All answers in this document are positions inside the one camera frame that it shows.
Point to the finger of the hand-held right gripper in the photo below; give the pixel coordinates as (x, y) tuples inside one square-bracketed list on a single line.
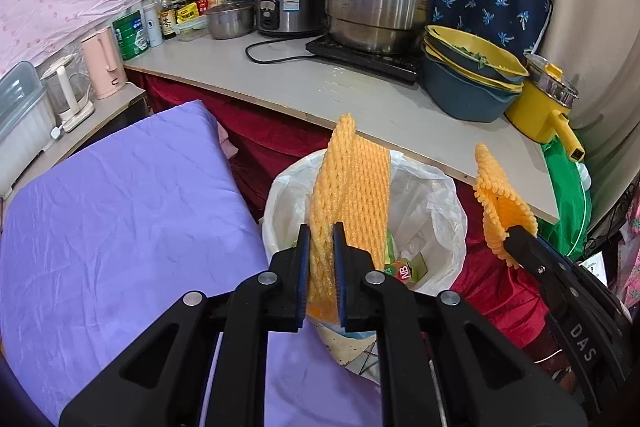
[(570, 263), (535, 259)]

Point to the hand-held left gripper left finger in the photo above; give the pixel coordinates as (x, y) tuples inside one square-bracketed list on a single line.
[(302, 277)]

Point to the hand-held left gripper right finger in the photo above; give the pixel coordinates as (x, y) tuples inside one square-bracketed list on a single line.
[(340, 277)]

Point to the small orange foam net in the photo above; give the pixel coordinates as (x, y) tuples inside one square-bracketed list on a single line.
[(500, 207)]

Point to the large orange foam net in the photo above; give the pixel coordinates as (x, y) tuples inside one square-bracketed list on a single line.
[(350, 187)]

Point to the white lined trash bin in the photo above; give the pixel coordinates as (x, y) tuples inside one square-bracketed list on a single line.
[(430, 227)]

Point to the pink floral cloth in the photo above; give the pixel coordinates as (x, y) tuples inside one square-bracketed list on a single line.
[(630, 252)]

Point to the green plastic bag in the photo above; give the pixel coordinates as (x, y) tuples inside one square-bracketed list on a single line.
[(565, 197)]

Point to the red cloth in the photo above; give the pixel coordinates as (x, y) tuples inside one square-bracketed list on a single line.
[(270, 142)]

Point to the blue plastic basin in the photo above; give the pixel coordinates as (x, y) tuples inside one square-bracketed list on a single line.
[(465, 97)]

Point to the purple tablecloth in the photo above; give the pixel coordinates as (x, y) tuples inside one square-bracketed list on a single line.
[(125, 217)]

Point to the yellow strainer basin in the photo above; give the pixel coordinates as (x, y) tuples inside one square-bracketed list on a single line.
[(495, 57)]

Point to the black induction cooker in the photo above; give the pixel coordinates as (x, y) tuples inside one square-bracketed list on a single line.
[(370, 62)]

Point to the small steel pot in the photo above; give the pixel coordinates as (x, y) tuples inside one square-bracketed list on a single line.
[(230, 22)]

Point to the clear food container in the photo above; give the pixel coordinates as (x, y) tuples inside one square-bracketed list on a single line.
[(192, 29)]

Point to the white power plug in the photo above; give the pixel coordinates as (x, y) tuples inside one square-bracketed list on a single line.
[(57, 133)]

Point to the dark sauce bottle white label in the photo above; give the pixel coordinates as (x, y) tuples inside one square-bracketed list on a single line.
[(167, 22)]

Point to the pink electric kettle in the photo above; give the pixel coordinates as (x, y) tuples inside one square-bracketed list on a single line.
[(102, 67)]

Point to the green tin can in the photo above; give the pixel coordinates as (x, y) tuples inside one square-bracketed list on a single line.
[(130, 37)]

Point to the lidded dish storage box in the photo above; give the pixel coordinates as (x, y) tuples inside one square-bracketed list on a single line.
[(20, 132)]

